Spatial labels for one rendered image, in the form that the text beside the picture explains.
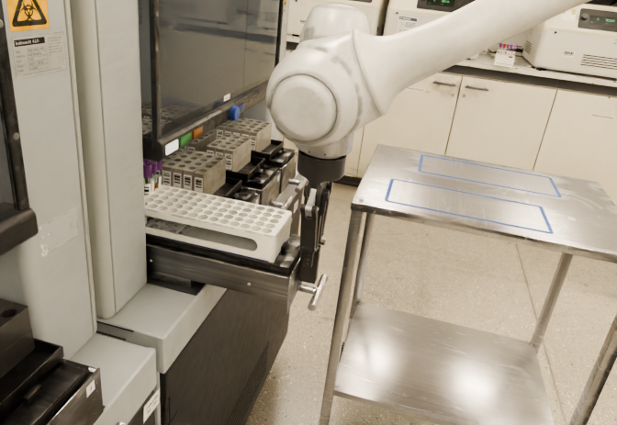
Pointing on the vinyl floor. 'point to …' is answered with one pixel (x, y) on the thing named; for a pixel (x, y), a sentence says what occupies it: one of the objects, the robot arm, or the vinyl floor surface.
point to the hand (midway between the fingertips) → (309, 262)
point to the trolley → (563, 218)
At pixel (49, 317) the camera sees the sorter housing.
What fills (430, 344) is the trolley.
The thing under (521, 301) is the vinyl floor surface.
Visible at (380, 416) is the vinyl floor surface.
